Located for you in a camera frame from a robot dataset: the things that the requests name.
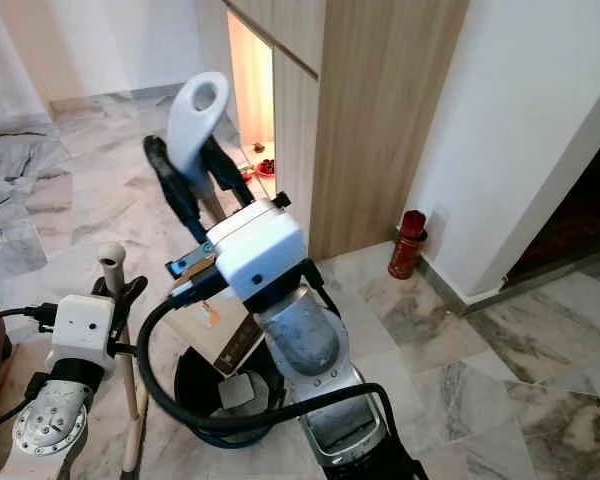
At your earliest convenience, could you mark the small red floor item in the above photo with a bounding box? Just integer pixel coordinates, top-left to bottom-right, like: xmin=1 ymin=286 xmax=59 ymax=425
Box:
xmin=245 ymin=145 xmax=277 ymax=180

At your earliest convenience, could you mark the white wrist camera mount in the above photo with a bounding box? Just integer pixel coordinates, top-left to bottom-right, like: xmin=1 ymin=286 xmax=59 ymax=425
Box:
xmin=206 ymin=198 xmax=309 ymax=304
xmin=52 ymin=294 xmax=117 ymax=367

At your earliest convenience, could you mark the open black waste bin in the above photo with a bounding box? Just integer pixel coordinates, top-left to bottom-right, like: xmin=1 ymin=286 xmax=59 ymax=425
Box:
xmin=173 ymin=345 xmax=301 ymax=448

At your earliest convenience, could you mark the wooden cabinet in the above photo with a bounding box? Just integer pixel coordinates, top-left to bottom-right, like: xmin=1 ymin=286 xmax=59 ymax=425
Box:
xmin=225 ymin=0 xmax=471 ymax=263

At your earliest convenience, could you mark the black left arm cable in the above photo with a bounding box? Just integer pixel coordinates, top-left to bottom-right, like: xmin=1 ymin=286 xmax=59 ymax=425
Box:
xmin=0 ymin=303 xmax=62 ymax=437

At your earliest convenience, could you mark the beige broom with purple bristles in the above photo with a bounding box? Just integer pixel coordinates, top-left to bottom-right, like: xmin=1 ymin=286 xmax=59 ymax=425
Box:
xmin=97 ymin=242 xmax=147 ymax=473

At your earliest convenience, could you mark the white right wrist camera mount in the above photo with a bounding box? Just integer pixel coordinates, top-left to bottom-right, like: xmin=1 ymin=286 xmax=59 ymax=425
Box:
xmin=206 ymin=198 xmax=309 ymax=304

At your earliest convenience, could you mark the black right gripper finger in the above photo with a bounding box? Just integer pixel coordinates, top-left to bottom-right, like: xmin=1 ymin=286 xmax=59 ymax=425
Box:
xmin=143 ymin=135 xmax=209 ymax=249
xmin=202 ymin=135 xmax=257 ymax=211

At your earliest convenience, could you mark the red canister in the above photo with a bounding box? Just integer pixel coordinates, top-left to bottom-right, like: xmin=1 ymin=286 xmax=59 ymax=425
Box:
xmin=387 ymin=210 xmax=428 ymax=281

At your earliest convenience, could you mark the beige dustpan with ring handle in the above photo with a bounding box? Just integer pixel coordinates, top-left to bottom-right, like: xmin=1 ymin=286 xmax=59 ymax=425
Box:
xmin=167 ymin=72 xmax=267 ymax=379

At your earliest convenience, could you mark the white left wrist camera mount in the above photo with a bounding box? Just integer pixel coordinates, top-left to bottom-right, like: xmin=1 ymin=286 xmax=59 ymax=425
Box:
xmin=52 ymin=294 xmax=117 ymax=367

